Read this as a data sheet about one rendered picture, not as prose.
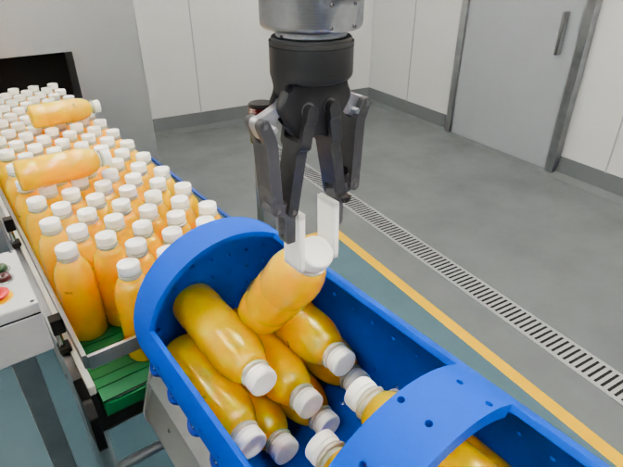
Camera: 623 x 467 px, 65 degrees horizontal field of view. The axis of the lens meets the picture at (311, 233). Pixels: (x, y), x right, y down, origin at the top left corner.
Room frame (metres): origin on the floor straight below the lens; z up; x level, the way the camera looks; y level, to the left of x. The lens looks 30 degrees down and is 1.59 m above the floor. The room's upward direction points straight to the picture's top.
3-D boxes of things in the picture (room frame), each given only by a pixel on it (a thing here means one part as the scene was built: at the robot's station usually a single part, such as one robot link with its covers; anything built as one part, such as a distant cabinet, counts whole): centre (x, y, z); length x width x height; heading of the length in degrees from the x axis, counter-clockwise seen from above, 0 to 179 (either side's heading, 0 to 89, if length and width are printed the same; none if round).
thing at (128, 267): (0.72, 0.32, 1.10); 0.04 x 0.04 x 0.02
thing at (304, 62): (0.46, 0.00, 1.48); 0.08 x 0.07 x 0.09; 127
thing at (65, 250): (0.78, 0.46, 1.10); 0.04 x 0.04 x 0.02
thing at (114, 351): (0.75, 0.23, 0.96); 0.40 x 0.01 x 0.03; 127
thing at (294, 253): (0.44, 0.02, 1.32); 0.03 x 0.01 x 0.07; 37
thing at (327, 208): (0.47, -0.02, 1.32); 0.03 x 0.01 x 0.07; 37
